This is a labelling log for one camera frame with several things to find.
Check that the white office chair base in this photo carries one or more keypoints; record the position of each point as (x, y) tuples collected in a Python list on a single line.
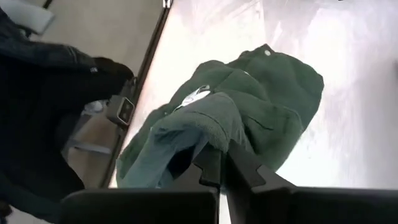
[(90, 148)]

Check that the person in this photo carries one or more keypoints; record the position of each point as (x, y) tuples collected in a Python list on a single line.
[(37, 109)]

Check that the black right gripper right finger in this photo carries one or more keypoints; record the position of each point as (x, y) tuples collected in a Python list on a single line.
[(295, 207)]

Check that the dark green button shirt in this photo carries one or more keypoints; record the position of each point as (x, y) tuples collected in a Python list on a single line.
[(273, 93)]

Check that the black aluminium table frame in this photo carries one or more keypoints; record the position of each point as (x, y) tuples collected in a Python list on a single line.
[(148, 56)]

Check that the white plastic panel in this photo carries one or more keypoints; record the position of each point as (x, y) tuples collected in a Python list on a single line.
[(25, 15)]

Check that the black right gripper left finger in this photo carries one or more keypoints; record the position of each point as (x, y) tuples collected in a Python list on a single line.
[(140, 207)]

